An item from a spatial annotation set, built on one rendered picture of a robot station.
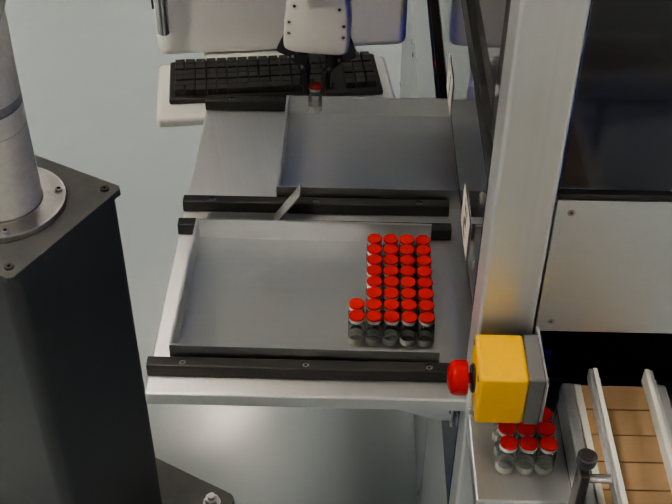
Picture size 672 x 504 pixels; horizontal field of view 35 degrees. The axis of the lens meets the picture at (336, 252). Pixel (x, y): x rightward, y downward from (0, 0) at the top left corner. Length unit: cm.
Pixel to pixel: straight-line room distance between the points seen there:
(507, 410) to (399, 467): 121
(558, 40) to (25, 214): 93
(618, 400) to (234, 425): 133
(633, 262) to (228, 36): 118
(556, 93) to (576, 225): 17
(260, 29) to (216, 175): 53
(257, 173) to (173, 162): 160
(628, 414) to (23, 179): 92
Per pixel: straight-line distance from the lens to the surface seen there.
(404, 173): 169
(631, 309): 124
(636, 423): 128
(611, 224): 115
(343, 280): 148
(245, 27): 214
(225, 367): 134
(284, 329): 141
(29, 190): 166
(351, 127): 179
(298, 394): 133
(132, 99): 360
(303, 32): 163
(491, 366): 117
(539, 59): 102
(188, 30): 215
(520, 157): 108
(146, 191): 316
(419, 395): 133
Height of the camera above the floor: 186
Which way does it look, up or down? 40 degrees down
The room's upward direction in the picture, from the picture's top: 1 degrees clockwise
